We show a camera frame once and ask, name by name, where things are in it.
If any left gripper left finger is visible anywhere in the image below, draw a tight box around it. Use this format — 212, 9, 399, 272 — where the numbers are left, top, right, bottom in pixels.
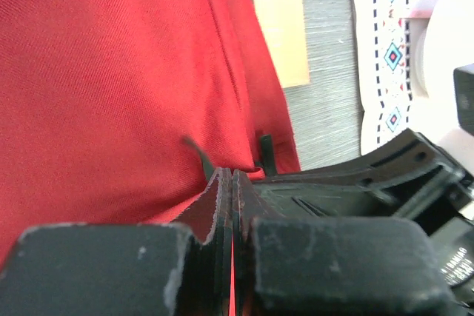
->
1, 168, 232, 315

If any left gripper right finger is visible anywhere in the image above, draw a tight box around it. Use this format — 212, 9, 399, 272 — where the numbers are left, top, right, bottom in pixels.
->
233, 171, 458, 315

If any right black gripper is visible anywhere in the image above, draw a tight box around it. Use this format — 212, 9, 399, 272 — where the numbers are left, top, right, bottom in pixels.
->
253, 129, 473, 315

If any white paper plate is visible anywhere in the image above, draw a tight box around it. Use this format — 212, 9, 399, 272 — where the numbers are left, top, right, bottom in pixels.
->
413, 0, 473, 100

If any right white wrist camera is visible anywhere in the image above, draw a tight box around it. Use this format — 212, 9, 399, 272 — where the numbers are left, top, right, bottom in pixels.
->
453, 64, 474, 135

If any patterned cloth placemat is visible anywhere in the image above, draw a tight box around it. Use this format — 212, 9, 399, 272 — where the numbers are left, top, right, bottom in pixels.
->
350, 0, 474, 156

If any red backpack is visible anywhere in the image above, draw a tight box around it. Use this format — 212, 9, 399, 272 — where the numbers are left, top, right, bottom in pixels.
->
1, 0, 300, 271

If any tan leather wallet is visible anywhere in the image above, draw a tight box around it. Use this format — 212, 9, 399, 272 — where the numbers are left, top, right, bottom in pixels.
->
253, 0, 310, 88

